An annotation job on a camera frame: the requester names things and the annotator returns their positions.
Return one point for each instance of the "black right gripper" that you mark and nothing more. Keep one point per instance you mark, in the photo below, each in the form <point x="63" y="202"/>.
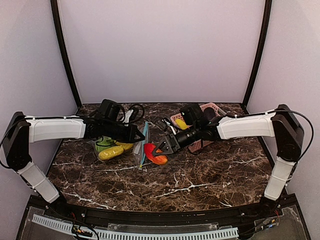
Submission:
<point x="171" y="143"/>

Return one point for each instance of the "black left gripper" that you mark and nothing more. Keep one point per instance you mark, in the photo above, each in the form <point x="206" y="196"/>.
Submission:
<point x="129" y="133"/>

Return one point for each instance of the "small yellow toy lemon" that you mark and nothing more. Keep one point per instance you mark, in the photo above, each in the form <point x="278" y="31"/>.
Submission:
<point x="125" y="146"/>

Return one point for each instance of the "red orange toy mango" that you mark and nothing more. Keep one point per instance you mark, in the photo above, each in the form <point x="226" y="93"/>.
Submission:
<point x="150" y="152"/>

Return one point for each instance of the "large yellow toy fruit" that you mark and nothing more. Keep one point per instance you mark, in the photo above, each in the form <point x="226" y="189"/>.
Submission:
<point x="110" y="153"/>

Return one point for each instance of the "clear zip bag yellow slider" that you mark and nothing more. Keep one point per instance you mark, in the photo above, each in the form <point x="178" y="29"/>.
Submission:
<point x="92" y="143"/>

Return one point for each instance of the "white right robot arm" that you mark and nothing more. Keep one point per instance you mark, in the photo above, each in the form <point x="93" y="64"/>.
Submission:
<point x="280" y="123"/>

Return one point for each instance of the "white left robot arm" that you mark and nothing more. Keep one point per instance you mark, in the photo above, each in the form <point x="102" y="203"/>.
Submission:
<point x="26" y="132"/>

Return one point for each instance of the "yellow toy banana piece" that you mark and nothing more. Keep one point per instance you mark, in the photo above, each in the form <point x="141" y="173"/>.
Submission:
<point x="181" y="124"/>

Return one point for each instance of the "dark purple toy fruit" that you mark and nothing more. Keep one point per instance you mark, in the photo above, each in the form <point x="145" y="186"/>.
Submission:
<point x="209" y="113"/>

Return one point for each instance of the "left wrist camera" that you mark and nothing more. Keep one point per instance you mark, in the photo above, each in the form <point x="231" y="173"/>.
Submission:
<point x="134" y="114"/>

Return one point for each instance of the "white slotted cable duct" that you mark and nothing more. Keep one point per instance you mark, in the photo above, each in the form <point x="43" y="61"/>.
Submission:
<point x="138" y="232"/>

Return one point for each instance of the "black front frame rail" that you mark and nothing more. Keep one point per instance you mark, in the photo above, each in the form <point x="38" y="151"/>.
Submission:
<point x="237" y="216"/>

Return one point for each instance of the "black left corner frame post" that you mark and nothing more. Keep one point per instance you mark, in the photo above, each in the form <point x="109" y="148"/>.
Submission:
<point x="63" y="52"/>

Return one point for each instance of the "black corner frame post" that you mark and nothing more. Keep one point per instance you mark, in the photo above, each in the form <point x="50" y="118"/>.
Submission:
<point x="259" y="52"/>
<point x="63" y="52"/>

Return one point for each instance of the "black right corner frame post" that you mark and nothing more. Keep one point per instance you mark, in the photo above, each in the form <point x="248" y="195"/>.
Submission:
<point x="259" y="52"/>

